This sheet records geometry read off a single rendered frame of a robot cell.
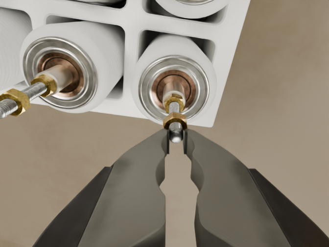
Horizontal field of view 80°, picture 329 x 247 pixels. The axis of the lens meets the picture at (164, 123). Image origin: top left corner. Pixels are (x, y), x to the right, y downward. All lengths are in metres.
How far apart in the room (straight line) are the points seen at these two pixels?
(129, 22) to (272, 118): 0.43
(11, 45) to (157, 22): 0.17
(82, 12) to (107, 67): 0.09
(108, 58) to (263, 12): 0.34
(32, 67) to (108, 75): 0.08
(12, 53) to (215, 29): 0.24
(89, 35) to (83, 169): 0.49
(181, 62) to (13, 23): 0.22
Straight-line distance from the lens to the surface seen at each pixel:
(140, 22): 0.28
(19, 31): 0.33
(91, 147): 0.60
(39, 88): 0.20
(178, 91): 0.19
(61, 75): 0.22
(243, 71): 0.50
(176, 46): 0.21
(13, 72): 0.31
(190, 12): 0.21
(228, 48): 0.29
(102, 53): 0.22
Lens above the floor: 0.45
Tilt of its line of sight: 61 degrees down
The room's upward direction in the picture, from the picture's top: 177 degrees counter-clockwise
